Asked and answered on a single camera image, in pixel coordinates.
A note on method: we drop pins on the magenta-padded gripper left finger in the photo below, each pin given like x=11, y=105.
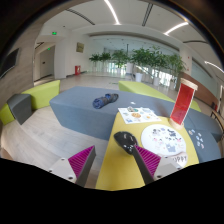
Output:
x=81, y=160

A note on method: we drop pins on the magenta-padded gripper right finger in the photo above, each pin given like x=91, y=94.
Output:
x=150, y=160

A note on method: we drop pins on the black computer mouse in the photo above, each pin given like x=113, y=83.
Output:
x=124, y=140

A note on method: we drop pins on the round white cartoon mouse pad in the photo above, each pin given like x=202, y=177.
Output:
x=163, y=140

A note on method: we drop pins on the white sticker sheet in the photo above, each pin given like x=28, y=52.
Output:
x=139, y=115

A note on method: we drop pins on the folded dark blue umbrella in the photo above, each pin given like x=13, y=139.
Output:
x=104, y=100

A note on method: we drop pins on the lime green long bench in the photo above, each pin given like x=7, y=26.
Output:
x=141, y=88

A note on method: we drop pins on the lime green sofa seat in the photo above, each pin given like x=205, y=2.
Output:
x=43, y=95

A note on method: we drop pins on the grey cube ottoman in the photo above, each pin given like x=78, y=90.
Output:
x=20, y=106

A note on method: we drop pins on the red fire extinguisher cabinet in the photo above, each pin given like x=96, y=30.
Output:
x=77, y=70

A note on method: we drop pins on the row of potted plants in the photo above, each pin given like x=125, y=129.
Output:
x=146, y=60

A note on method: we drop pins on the green exit sign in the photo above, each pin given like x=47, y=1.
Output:
x=54, y=33

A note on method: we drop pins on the ceiling strip lights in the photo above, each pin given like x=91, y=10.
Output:
x=112, y=13

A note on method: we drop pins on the gold wall plaque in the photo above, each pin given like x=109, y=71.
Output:
x=80, y=47

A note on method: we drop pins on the black wall screen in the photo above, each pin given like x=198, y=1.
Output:
x=9, y=62

